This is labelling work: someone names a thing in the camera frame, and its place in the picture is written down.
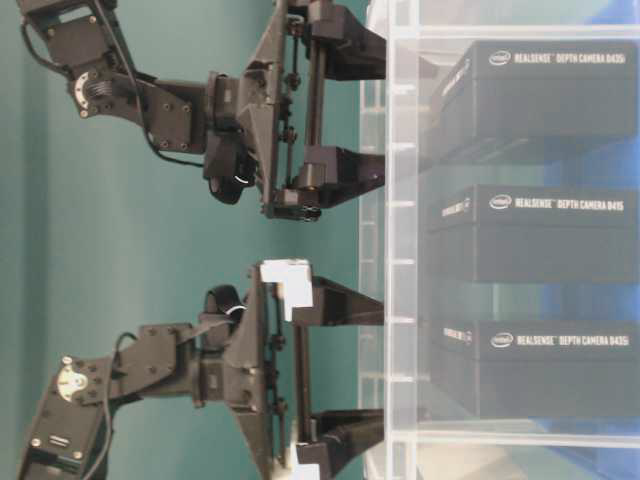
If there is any black gripper, all black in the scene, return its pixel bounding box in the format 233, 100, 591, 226
205, 1, 386, 220

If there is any black gripper, white-padded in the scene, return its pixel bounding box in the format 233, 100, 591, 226
192, 259, 385, 479

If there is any black realsense box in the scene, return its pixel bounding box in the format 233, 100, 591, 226
427, 317, 639, 419
425, 184, 639, 284
423, 39, 639, 166

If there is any clear plastic storage bin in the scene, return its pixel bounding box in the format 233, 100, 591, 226
359, 1, 639, 479

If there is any green table cloth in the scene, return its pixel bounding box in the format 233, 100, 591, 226
1, 1, 358, 479

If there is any blue cloth inside bin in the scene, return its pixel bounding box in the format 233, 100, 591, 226
543, 1, 639, 479

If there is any black wrist camera, white-padded gripper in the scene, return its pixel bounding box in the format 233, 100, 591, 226
199, 284, 246, 324

